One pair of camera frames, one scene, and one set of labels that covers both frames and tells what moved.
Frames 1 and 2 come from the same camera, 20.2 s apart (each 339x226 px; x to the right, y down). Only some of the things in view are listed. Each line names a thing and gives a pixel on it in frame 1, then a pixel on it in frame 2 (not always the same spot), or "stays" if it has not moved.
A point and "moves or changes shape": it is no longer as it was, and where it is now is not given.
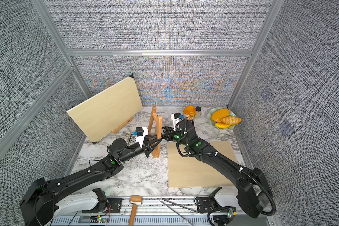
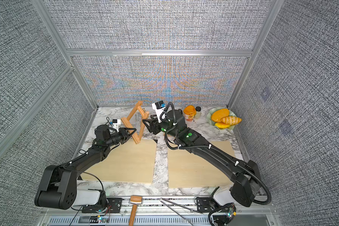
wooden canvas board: [99, 115] -> [127, 162]
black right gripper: [168, 130] -> [156, 125]
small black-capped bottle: [197, 109] stays
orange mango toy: [217, 114] stays
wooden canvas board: [189, 172] stays
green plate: [209, 117] stays
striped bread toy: [231, 120] stays
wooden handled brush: [134, 200] stays
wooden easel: [122, 125] moves or changes shape
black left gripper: [146, 146] -> [124, 134]
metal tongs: [162, 199] stays
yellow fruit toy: [221, 125] stays
